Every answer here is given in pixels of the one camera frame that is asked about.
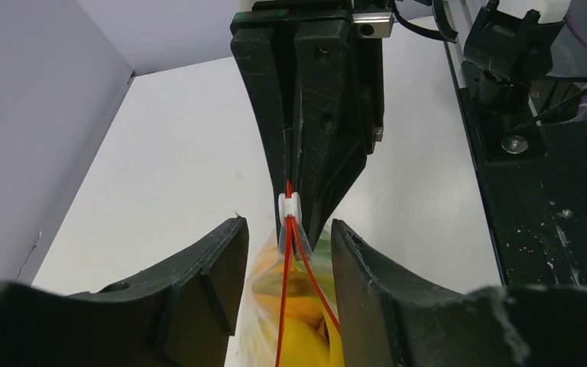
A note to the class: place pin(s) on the yellow banana bunch toy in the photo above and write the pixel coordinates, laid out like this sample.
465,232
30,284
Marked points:
302,344

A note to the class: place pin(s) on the clear zip bag red zipper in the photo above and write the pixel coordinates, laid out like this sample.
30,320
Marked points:
291,241

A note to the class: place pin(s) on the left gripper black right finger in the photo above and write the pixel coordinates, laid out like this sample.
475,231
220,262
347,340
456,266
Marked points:
390,316

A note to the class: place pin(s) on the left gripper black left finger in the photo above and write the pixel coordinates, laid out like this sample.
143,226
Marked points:
179,312

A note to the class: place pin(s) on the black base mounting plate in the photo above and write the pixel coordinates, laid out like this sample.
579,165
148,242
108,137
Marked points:
536,208

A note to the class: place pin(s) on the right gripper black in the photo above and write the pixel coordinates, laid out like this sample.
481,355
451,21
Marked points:
340,101

